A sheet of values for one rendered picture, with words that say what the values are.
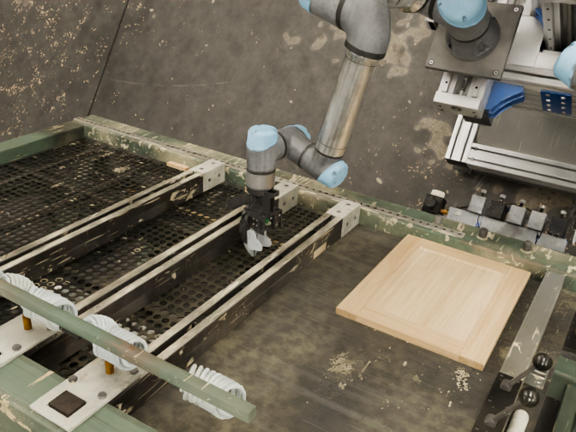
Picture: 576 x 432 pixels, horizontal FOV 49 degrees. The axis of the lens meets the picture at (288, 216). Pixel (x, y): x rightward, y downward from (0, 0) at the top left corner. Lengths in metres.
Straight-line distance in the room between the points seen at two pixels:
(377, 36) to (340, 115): 0.20
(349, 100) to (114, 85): 2.62
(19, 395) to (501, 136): 2.07
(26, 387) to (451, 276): 1.12
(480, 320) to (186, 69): 2.48
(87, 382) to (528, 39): 1.52
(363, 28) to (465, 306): 0.75
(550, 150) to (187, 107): 1.92
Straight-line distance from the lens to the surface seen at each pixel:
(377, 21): 1.42
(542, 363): 1.34
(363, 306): 1.61
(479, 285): 1.80
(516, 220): 2.07
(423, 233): 1.97
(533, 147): 2.70
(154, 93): 3.74
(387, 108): 3.08
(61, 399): 1.21
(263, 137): 1.54
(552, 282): 1.85
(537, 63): 2.01
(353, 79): 1.46
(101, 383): 1.24
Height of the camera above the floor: 2.80
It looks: 64 degrees down
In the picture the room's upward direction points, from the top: 67 degrees counter-clockwise
